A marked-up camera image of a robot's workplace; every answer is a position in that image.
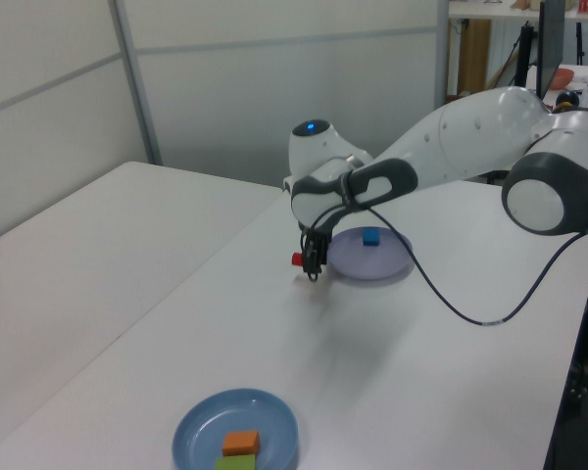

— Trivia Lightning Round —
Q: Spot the black stand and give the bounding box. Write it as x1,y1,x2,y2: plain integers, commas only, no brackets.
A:
513,22,539,89

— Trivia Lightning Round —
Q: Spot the white background shelf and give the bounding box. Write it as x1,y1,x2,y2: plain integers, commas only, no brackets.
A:
448,0,588,22

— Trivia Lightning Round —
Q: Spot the brown wooden panel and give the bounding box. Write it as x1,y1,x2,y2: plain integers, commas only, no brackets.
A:
458,19,492,97

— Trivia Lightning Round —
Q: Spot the orange rectangular block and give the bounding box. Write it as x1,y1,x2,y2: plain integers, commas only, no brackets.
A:
220,430,262,456

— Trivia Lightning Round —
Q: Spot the black monitor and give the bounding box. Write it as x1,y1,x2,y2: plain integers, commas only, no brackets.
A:
537,0,567,99

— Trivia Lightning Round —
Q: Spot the adjacent white table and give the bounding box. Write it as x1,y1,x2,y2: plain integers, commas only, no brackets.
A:
0,161,283,456

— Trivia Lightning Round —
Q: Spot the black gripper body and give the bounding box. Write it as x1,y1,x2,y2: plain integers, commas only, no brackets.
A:
303,225,333,254

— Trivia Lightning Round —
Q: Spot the grey partition post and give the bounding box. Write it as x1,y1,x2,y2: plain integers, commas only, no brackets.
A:
434,0,452,107
108,0,164,166

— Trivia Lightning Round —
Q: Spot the green rectangular block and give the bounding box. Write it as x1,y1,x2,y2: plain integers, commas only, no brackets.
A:
214,453,258,470

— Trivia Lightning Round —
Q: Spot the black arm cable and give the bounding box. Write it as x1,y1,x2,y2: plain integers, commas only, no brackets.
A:
301,203,588,328

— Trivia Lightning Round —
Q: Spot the lilac plastic plate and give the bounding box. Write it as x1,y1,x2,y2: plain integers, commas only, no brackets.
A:
326,226,415,281

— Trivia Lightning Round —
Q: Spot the dark table frame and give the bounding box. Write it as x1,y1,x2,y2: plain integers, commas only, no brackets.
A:
542,214,588,470

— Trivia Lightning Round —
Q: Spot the blue plastic plate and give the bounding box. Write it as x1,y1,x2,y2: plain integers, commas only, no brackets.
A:
171,388,300,470

